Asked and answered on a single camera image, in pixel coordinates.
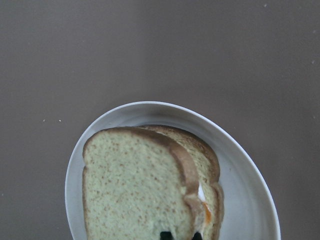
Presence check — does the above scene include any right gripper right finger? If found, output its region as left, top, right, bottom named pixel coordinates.
left=192, top=232, right=203, bottom=240

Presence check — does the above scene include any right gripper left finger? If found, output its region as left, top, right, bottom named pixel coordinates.
left=160, top=231, right=173, bottom=240

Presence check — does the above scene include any fried egg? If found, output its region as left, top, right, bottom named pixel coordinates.
left=198, top=184, right=212, bottom=226

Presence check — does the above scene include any white round plate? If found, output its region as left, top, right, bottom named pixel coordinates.
left=64, top=101, right=281, bottom=240

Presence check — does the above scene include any bread slice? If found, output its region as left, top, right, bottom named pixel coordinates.
left=141, top=125, right=224, bottom=240
left=82, top=127, right=205, bottom=240

